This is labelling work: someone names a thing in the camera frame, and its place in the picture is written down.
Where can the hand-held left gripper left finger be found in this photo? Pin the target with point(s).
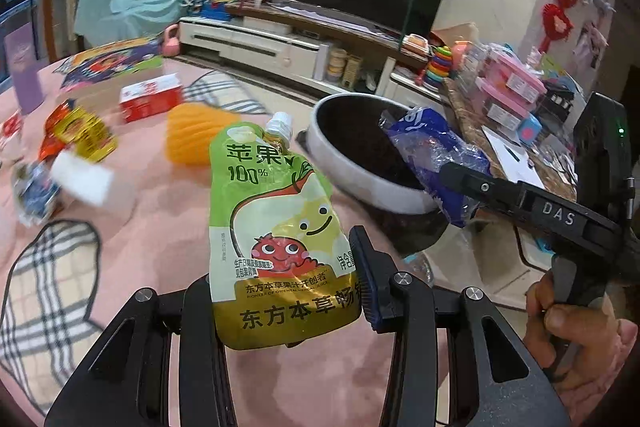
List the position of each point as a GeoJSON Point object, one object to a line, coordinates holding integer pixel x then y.
{"type": "Point", "coordinates": [200, 322]}

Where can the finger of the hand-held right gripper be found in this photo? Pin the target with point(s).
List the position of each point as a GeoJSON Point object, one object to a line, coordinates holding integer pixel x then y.
{"type": "Point", "coordinates": [480, 187]}

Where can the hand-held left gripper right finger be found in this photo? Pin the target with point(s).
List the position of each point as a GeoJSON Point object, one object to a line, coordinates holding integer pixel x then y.
{"type": "Point", "coordinates": [367, 282]}

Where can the blue plastic wrapper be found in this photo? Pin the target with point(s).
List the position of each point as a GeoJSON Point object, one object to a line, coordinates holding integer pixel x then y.
{"type": "Point", "coordinates": [430, 147]}

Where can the green juice pouch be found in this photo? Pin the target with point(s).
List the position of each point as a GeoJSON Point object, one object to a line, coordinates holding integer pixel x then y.
{"type": "Point", "coordinates": [280, 217]}

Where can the white packet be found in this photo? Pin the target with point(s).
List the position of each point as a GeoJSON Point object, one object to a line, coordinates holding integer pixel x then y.
{"type": "Point", "coordinates": [82, 177]}

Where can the orange ribbed plastic item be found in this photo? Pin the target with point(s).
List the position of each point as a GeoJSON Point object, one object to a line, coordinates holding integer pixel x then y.
{"type": "Point", "coordinates": [195, 132]}

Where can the yellow snack wrapper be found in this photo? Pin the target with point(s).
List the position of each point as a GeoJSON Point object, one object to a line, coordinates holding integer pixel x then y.
{"type": "Point", "coordinates": [90, 139]}

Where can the red white milk carton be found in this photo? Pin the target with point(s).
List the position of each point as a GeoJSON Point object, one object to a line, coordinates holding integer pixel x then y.
{"type": "Point", "coordinates": [150, 99]}

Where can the red orange snack wrapper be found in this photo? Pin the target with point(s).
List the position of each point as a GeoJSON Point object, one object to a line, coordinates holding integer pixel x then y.
{"type": "Point", "coordinates": [50, 129]}

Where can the person's right hand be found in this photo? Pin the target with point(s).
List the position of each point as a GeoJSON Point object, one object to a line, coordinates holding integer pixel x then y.
{"type": "Point", "coordinates": [590, 357]}

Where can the white paper sheet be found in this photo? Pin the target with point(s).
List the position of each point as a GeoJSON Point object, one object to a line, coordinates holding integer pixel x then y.
{"type": "Point", "coordinates": [510, 157]}

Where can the small blue box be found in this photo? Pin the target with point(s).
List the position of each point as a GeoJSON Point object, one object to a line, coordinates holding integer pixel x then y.
{"type": "Point", "coordinates": [530, 129]}

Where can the pink storage box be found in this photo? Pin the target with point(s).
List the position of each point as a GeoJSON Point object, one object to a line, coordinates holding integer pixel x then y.
{"type": "Point", "coordinates": [515, 74]}
{"type": "Point", "coordinates": [505, 107]}

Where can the rainbow stacking rings toy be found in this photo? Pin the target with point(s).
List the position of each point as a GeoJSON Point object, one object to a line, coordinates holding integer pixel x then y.
{"type": "Point", "coordinates": [438, 67]}

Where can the cardboard box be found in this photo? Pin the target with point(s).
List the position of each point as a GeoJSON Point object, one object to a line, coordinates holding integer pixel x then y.
{"type": "Point", "coordinates": [457, 36]}

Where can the small brown carton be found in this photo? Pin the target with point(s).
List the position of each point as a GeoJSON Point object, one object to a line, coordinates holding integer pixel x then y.
{"type": "Point", "coordinates": [353, 72]}

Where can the stacked cans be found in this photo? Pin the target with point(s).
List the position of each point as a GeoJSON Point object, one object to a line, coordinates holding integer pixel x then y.
{"type": "Point", "coordinates": [337, 64]}

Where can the blue white crumpled wrapper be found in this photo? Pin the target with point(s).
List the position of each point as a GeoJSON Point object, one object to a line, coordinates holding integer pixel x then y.
{"type": "Point", "coordinates": [35, 197]}

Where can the white television cabinet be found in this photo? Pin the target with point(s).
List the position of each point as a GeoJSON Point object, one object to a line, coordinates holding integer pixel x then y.
{"type": "Point", "coordinates": [250, 42]}

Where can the colourful cartoon puzzle box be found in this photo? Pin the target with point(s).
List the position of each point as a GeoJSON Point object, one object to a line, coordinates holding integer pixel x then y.
{"type": "Point", "coordinates": [110, 62]}

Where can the pink kettlebell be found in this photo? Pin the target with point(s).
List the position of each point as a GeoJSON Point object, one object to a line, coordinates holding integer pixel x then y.
{"type": "Point", "coordinates": [171, 43]}

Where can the purple bottle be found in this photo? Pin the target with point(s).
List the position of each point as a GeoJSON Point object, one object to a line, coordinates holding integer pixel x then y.
{"type": "Point", "coordinates": [22, 77]}

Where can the blue toy base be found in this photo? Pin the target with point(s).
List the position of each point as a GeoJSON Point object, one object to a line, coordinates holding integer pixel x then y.
{"type": "Point", "coordinates": [214, 9]}

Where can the teal cloth cover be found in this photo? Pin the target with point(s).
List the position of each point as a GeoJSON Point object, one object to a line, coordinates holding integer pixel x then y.
{"type": "Point", "coordinates": [125, 2]}

